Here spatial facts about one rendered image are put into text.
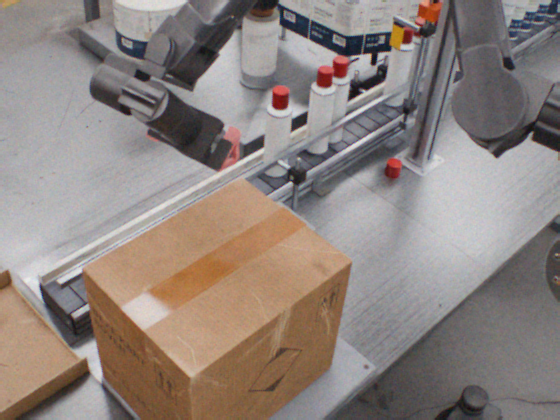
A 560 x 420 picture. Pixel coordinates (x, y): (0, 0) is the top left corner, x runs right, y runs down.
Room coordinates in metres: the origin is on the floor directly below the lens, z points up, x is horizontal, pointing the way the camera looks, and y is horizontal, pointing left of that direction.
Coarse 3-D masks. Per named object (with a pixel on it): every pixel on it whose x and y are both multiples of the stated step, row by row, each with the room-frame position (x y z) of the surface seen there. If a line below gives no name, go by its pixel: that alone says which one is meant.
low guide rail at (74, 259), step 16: (368, 96) 1.45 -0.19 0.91; (304, 128) 1.29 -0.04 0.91; (240, 160) 1.16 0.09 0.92; (256, 160) 1.18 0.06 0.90; (224, 176) 1.11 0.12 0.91; (192, 192) 1.05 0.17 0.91; (160, 208) 1.00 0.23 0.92; (128, 224) 0.95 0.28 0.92; (144, 224) 0.96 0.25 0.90; (96, 240) 0.90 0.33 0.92; (112, 240) 0.91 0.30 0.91; (80, 256) 0.86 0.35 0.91; (48, 272) 0.81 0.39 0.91
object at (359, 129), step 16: (352, 112) 1.42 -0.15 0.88; (384, 112) 1.43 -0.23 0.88; (400, 112) 1.44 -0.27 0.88; (352, 128) 1.35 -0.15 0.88; (368, 128) 1.36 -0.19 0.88; (352, 144) 1.30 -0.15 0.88; (288, 160) 1.22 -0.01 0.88; (304, 160) 1.22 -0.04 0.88; (320, 160) 1.23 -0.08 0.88; (256, 176) 1.15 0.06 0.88; (208, 192) 1.09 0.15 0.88; (96, 256) 0.89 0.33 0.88; (48, 288) 0.80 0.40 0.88; (64, 288) 0.81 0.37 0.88; (80, 288) 0.81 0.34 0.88; (64, 304) 0.77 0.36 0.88; (80, 304) 0.78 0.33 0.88
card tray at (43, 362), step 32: (0, 288) 0.83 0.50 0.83; (0, 320) 0.76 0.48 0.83; (32, 320) 0.77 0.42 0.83; (0, 352) 0.69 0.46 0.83; (32, 352) 0.70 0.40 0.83; (64, 352) 0.70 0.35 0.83; (0, 384) 0.63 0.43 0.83; (32, 384) 0.64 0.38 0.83; (64, 384) 0.64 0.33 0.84; (0, 416) 0.56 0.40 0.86
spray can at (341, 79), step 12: (336, 60) 1.31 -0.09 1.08; (348, 60) 1.31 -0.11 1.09; (336, 72) 1.30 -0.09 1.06; (336, 84) 1.29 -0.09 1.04; (348, 84) 1.30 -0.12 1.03; (336, 96) 1.29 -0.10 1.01; (336, 108) 1.29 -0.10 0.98; (336, 120) 1.29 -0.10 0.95; (336, 132) 1.29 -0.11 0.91; (336, 144) 1.29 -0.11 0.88
